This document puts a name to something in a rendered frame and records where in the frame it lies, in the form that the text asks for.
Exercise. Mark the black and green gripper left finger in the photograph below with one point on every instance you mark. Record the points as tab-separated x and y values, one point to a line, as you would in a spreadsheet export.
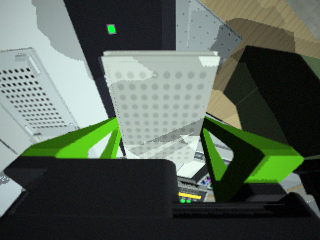
76	144

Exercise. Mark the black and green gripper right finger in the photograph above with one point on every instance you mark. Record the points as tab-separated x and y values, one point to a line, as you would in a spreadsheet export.
255	159

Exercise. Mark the white well pcr plate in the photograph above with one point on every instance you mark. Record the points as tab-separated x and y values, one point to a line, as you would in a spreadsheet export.
160	100

